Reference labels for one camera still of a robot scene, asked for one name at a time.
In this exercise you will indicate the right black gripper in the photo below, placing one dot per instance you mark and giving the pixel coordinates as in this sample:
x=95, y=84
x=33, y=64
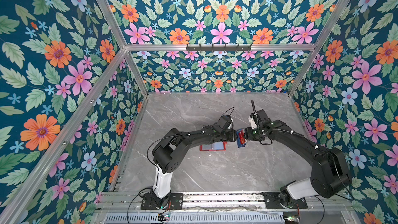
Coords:
x=247, y=135

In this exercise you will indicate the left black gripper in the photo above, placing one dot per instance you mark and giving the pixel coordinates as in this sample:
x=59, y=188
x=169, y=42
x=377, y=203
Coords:
x=233, y=137

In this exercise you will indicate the red credit card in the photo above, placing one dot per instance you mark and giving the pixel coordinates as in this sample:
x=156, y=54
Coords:
x=241, y=137

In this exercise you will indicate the red leather card holder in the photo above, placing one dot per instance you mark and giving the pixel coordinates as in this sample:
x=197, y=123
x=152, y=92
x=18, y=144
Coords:
x=218, y=146

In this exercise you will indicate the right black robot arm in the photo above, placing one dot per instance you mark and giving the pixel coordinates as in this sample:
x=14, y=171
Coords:
x=330, y=172

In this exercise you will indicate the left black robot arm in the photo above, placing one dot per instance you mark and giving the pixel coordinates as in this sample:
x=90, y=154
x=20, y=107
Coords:
x=171, y=150

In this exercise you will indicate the blue card tray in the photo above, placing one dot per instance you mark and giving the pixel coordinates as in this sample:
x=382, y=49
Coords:
x=240, y=141

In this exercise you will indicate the black hook rack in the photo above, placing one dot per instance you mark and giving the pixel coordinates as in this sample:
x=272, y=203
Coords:
x=218, y=47

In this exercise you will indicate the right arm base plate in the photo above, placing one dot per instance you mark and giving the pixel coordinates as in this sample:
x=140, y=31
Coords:
x=277, y=200

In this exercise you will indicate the white vented cable duct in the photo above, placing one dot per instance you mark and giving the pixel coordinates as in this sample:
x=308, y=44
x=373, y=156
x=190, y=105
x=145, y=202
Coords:
x=195, y=218

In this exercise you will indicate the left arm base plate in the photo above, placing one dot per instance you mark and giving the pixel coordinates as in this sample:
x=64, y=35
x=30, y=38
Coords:
x=172, y=201

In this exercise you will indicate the aluminium mounting rail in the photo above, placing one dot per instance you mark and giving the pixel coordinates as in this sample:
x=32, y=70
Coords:
x=252, y=200

